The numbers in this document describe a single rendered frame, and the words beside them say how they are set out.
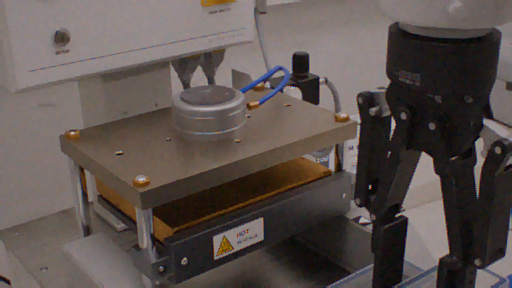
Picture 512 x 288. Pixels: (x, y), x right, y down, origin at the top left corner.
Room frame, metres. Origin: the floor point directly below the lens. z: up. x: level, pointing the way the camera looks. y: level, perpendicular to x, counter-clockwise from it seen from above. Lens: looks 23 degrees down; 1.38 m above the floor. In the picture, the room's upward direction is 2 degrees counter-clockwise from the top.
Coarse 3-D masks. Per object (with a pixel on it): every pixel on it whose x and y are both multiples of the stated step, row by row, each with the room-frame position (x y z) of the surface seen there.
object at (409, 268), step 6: (408, 264) 0.59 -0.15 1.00; (366, 270) 0.58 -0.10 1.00; (372, 270) 0.58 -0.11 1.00; (408, 270) 0.57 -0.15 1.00; (414, 270) 0.57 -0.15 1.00; (420, 270) 0.57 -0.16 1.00; (354, 276) 0.57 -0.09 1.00; (360, 276) 0.57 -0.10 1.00; (366, 276) 0.57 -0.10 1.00; (402, 276) 0.56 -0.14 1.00; (408, 276) 0.56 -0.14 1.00; (342, 282) 0.56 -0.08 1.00; (348, 282) 0.56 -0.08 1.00; (354, 282) 0.56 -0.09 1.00; (360, 282) 0.56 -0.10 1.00; (366, 282) 0.56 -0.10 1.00
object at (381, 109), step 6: (372, 90) 0.51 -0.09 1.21; (378, 90) 0.51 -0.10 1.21; (384, 90) 0.50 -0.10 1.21; (378, 96) 0.50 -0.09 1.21; (384, 96) 0.50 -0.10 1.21; (378, 102) 0.50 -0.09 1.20; (384, 102) 0.50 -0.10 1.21; (372, 108) 0.50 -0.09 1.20; (378, 108) 0.50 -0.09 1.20; (384, 108) 0.50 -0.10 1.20; (372, 114) 0.50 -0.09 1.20; (378, 114) 0.50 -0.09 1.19; (384, 114) 0.50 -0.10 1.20
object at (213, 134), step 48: (192, 96) 0.69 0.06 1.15; (240, 96) 0.70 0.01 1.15; (288, 96) 0.80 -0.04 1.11; (96, 144) 0.66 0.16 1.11; (144, 144) 0.66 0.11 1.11; (192, 144) 0.65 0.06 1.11; (240, 144) 0.65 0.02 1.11; (288, 144) 0.65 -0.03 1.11; (144, 192) 0.55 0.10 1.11; (192, 192) 0.58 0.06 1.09
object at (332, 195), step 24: (288, 192) 0.65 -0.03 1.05; (312, 192) 0.65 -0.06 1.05; (336, 192) 0.67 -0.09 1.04; (240, 216) 0.60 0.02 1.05; (264, 216) 0.61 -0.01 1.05; (288, 216) 0.63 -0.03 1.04; (312, 216) 0.65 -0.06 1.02; (336, 216) 0.67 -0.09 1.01; (168, 240) 0.56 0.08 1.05; (192, 240) 0.56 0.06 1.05; (216, 240) 0.58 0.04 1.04; (240, 240) 0.59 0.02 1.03; (264, 240) 0.61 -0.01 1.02; (144, 264) 0.55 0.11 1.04; (168, 264) 0.55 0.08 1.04; (192, 264) 0.56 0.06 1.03; (216, 264) 0.58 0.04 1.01
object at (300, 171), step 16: (304, 160) 0.72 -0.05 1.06; (256, 176) 0.68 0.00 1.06; (272, 176) 0.68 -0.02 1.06; (288, 176) 0.68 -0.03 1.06; (304, 176) 0.68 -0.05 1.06; (320, 176) 0.68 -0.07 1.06; (112, 192) 0.67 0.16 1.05; (208, 192) 0.65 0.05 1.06; (224, 192) 0.65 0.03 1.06; (240, 192) 0.64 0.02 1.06; (256, 192) 0.64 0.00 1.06; (272, 192) 0.64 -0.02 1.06; (112, 208) 0.68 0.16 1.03; (128, 208) 0.64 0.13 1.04; (160, 208) 0.61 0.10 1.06; (176, 208) 0.61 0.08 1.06; (192, 208) 0.61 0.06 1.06; (208, 208) 0.61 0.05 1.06; (224, 208) 0.61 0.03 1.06; (240, 208) 0.62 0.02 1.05; (128, 224) 0.65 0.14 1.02; (160, 224) 0.59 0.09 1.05; (176, 224) 0.58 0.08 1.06; (192, 224) 0.58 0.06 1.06; (160, 240) 0.60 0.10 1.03
